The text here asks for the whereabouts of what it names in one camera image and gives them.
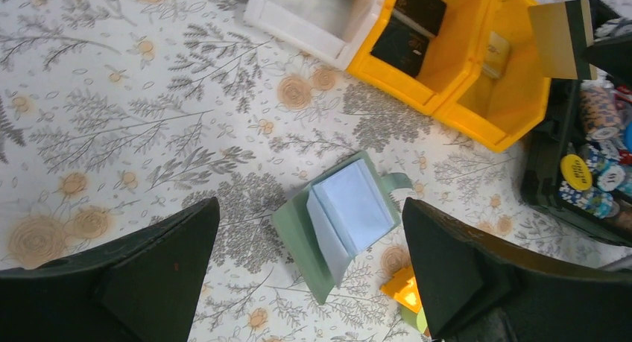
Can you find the orange chip stack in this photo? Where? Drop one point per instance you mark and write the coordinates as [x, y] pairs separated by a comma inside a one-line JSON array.
[[598, 113]]

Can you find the yellow dealer button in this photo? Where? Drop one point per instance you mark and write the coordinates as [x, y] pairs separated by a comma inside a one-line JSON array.
[[576, 172]]

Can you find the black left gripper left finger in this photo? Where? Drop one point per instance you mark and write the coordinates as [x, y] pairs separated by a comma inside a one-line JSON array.
[[143, 286]]

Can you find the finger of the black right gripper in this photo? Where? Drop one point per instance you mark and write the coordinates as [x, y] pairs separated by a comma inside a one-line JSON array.
[[613, 55]]

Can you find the yellow plastic divided bin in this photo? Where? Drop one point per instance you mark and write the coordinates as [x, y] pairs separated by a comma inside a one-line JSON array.
[[451, 85]]

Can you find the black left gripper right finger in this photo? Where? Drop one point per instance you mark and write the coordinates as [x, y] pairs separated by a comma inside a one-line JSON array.
[[475, 286]]

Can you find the beige credit card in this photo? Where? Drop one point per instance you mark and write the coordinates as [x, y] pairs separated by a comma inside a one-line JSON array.
[[497, 54], [562, 32]]

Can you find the black credit card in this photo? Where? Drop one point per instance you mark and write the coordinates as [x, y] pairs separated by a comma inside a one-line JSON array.
[[405, 40]]

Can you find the green card holder wallet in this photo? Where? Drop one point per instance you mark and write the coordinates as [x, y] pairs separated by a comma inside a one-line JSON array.
[[336, 217]]

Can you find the orange green sticky notes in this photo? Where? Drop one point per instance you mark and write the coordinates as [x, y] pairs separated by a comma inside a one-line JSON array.
[[402, 288]]

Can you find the black poker chip case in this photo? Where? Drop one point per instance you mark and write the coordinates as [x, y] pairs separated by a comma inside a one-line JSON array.
[[603, 212]]

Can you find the white plastic bin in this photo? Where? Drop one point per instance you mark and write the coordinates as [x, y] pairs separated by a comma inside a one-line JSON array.
[[330, 30]]

